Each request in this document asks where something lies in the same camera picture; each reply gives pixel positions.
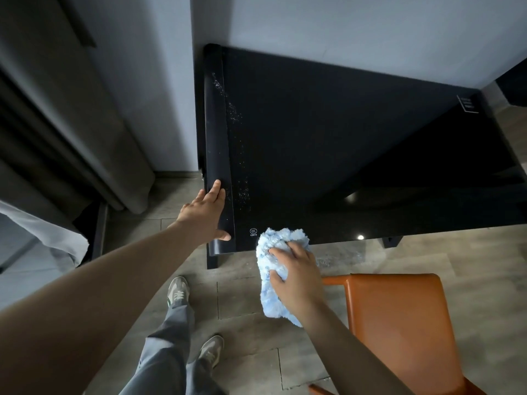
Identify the person's right hand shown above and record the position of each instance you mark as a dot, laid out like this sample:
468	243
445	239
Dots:
298	279

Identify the person's left hand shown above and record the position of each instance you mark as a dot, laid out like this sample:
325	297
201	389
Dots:
199	220

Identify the person's right thumb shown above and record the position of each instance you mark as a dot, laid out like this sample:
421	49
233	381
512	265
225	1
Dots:
277	278

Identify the person's left middle finger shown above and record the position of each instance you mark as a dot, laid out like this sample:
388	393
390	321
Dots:
212	192

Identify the person's left thumb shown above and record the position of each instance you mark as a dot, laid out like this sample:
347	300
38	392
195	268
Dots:
222	236

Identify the fluffy light blue cloth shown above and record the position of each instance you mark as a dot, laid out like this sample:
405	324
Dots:
267	259

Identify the black glass table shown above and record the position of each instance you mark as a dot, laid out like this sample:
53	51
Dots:
329	139

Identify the person's left forearm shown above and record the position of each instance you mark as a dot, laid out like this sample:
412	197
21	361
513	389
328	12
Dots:
94	308

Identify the person's right forearm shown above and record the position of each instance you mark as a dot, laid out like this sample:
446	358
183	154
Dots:
354	353

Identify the person's left grey sneaker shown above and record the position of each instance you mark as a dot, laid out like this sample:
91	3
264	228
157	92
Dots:
178	291

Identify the person's grey sneaker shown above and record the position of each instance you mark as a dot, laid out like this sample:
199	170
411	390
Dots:
178	291
212	350

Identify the scattered white powder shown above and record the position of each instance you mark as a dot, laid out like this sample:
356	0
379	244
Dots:
231	115

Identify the person's right grey sneaker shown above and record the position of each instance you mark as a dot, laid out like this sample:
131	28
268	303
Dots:
212	350

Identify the orange leather chair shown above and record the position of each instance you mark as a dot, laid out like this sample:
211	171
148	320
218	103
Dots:
395	324

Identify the person's grey trousers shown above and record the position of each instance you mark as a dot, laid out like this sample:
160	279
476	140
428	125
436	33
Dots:
164	357

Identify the grey curtain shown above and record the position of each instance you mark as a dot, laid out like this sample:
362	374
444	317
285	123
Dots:
74	106

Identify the white fabric sheet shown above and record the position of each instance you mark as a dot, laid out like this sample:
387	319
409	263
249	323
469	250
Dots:
41	234

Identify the dark cabinet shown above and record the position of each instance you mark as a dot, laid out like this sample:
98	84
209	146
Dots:
514	84

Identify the black metal frame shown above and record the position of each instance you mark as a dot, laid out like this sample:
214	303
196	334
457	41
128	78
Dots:
96	230

